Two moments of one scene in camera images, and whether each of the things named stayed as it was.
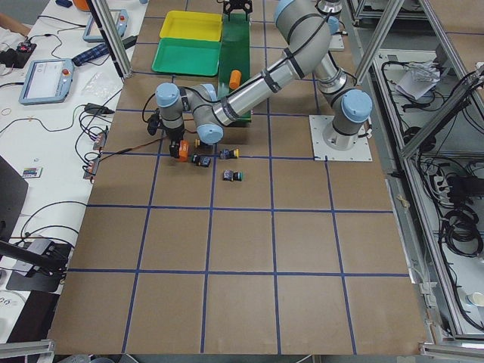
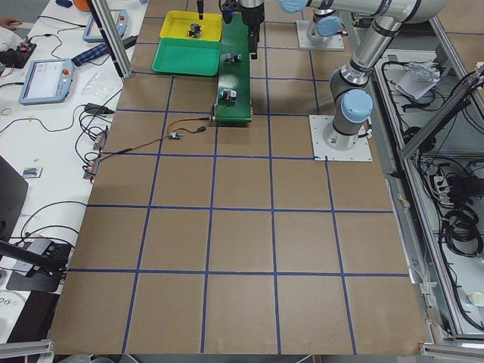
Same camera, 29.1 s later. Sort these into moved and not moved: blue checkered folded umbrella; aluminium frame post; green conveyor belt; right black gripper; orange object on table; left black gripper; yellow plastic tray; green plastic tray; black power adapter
Moved: left black gripper; right black gripper
Not moved: green conveyor belt; yellow plastic tray; blue checkered folded umbrella; orange object on table; black power adapter; aluminium frame post; green plastic tray
